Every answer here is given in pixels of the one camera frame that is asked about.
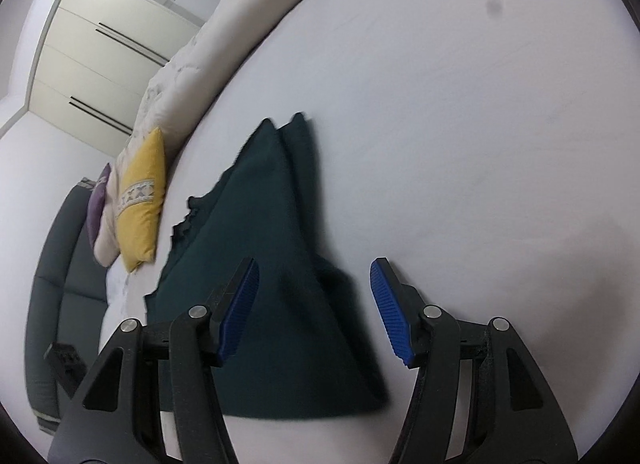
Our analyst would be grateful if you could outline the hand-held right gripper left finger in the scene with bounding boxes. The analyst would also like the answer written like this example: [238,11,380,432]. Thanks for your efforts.
[47,256,261,464]

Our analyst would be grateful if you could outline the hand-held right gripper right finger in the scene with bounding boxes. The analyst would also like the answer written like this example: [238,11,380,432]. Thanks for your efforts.
[369,257,581,464]

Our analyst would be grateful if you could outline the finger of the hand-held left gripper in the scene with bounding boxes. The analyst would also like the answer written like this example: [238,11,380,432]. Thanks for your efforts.
[44,341,90,395]

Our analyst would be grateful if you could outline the dark green sweater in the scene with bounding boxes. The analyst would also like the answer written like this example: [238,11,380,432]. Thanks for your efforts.
[144,112,391,419]

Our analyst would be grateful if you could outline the grey padded headboard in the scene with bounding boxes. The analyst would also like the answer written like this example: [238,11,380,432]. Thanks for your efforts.
[25,176,121,432]

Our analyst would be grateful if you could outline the white pillow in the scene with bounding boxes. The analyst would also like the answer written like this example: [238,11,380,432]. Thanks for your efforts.
[102,259,161,345]

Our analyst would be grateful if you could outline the yellow pillow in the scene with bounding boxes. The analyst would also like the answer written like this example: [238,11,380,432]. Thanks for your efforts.
[115,126,167,273]

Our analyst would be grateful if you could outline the purple pillow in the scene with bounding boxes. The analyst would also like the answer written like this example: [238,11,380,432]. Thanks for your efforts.
[86,162,112,249]

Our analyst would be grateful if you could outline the cream wardrobe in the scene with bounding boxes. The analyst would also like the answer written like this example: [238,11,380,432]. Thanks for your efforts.
[27,0,221,157]

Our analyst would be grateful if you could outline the beige duvet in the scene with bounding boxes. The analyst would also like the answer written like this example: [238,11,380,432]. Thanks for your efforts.
[92,0,396,267]

